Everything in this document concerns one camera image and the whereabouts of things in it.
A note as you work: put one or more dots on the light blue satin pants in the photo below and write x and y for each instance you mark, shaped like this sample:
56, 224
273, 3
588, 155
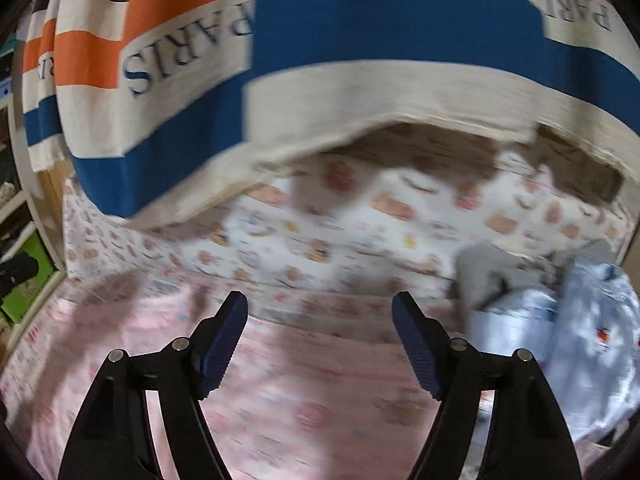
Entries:
590, 340

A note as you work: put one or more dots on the pink printed pants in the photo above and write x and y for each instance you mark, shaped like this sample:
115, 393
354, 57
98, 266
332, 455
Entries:
310, 400

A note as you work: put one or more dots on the grey folded garment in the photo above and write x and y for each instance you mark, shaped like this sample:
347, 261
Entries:
480, 275

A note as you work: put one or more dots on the green drawer front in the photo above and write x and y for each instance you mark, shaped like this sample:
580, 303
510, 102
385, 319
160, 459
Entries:
37, 287

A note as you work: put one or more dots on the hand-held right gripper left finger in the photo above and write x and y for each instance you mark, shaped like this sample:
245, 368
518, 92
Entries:
225, 345

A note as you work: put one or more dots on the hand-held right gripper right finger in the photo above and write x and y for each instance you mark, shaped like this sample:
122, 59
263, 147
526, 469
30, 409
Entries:
417, 345

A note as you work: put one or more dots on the orange blue white striped curtain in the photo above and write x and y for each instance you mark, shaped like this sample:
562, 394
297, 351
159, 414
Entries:
350, 35

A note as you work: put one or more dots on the printed bed sheet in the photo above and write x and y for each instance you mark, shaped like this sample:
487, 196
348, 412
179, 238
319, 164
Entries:
350, 230

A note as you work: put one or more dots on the white shelf unit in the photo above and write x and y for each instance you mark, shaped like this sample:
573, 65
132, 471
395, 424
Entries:
15, 210

